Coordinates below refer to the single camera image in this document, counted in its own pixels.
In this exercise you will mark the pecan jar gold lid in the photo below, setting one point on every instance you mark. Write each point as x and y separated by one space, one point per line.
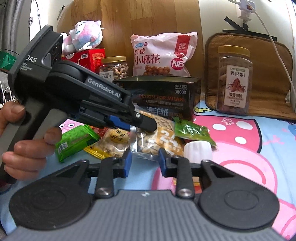
234 80

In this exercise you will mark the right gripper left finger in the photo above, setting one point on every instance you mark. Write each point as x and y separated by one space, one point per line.
110 169

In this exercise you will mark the red gift bag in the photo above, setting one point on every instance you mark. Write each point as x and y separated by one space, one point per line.
90 59

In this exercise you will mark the white jelly cup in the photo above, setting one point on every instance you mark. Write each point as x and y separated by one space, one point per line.
197 151

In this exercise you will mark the brown seat cushion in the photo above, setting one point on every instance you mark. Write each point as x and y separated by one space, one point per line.
272 66

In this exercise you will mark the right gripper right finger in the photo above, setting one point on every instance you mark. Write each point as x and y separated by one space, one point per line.
179 168

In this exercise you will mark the dark metal tin box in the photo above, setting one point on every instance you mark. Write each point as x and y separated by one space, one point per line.
166 96

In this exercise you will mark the pink blue plush toy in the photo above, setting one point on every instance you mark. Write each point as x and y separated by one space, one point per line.
86 35

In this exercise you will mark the pink fried dough snack bag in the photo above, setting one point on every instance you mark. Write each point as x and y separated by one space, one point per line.
164 54

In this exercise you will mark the white power strip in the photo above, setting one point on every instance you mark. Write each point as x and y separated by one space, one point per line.
245 9

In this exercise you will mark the silver nut pouch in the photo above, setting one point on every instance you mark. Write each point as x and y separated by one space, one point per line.
147 144

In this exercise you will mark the yellow peanut packet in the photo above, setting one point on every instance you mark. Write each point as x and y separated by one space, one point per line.
113 144

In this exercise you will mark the green snack packet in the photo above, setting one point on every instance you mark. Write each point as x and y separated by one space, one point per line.
75 140

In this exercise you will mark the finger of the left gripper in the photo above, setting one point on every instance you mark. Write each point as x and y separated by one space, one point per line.
100 120
142 121

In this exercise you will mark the person's left hand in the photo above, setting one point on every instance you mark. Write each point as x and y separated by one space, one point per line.
29 156

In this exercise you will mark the green pea packet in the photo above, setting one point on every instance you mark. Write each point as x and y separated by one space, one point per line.
190 131

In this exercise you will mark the wooden headboard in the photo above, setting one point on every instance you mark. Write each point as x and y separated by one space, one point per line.
121 19

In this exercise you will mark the cashew jar gold lid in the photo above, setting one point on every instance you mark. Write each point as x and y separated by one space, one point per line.
114 68

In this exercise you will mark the peppa pig bed sheet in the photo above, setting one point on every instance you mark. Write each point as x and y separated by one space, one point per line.
261 149

